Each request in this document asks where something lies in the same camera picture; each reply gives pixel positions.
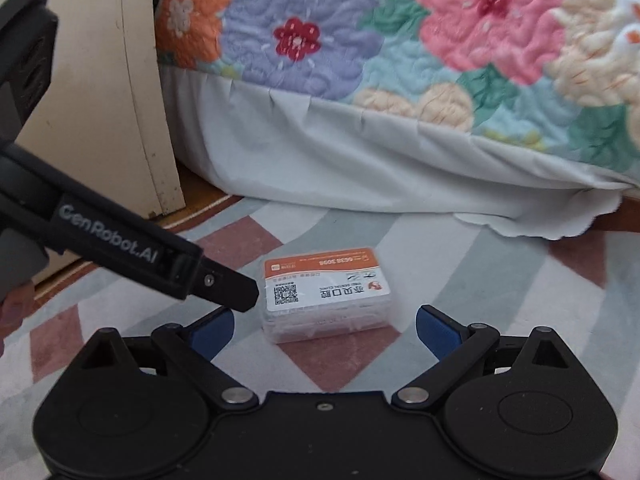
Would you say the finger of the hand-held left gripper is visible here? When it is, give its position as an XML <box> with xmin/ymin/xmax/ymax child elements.
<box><xmin>196</xmin><ymin>257</ymin><xmax>260</xmax><ymax>313</ymax></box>

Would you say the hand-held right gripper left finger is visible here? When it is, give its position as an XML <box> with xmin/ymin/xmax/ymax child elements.
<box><xmin>75</xmin><ymin>306</ymin><xmax>261</xmax><ymax>413</ymax></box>

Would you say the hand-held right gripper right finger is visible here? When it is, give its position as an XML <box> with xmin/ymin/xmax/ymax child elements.
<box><xmin>391</xmin><ymin>304</ymin><xmax>576</xmax><ymax>413</ymax></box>

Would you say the clear box with orange label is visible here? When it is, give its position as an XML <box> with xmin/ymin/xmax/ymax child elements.
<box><xmin>257</xmin><ymin>246</ymin><xmax>396</xmax><ymax>345</ymax></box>

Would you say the person's left hand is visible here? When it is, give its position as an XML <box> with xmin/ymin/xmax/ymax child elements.
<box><xmin>0</xmin><ymin>280</ymin><xmax>37</xmax><ymax>356</ymax></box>

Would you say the checked grey and red rug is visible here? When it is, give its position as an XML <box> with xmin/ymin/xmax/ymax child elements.
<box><xmin>0</xmin><ymin>194</ymin><xmax>640</xmax><ymax>480</ymax></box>

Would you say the cream wooden cabinet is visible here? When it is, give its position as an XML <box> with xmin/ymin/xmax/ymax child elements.
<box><xmin>9</xmin><ymin>0</ymin><xmax>187</xmax><ymax>221</ymax></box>

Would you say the white bed skirt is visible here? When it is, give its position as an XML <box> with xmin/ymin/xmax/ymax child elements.
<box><xmin>159</xmin><ymin>62</ymin><xmax>629</xmax><ymax>242</ymax></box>

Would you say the floral quilted bedspread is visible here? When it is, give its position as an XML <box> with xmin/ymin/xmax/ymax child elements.
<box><xmin>154</xmin><ymin>0</ymin><xmax>640</xmax><ymax>182</ymax></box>

